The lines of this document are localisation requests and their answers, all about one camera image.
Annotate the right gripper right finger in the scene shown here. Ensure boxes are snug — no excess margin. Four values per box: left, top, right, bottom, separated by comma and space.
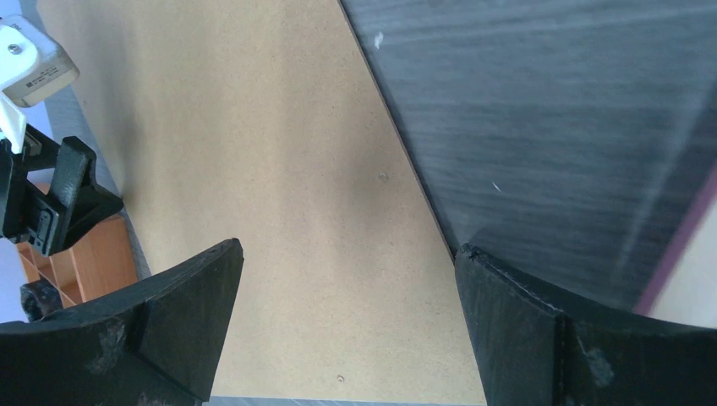
455, 244, 716, 405

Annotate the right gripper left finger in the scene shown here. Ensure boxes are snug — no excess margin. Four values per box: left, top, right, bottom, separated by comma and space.
1, 239, 244, 405

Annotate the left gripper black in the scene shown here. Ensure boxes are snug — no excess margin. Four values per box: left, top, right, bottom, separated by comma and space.
1, 124, 123, 256

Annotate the brown frame backing board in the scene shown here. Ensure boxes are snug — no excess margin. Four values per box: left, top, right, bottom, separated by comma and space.
37, 1, 485, 404

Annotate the pink wooden picture frame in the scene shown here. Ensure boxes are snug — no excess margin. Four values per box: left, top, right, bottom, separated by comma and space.
634, 167, 716, 328

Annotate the orange compartment tray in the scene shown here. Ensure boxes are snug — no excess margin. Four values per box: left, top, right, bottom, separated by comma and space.
16, 215, 138, 308

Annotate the black coiled cable upper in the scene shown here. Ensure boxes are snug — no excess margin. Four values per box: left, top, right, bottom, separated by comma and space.
19, 278, 63, 323

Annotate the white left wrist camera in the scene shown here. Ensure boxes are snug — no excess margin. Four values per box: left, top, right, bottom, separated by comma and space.
1, 14, 79, 155

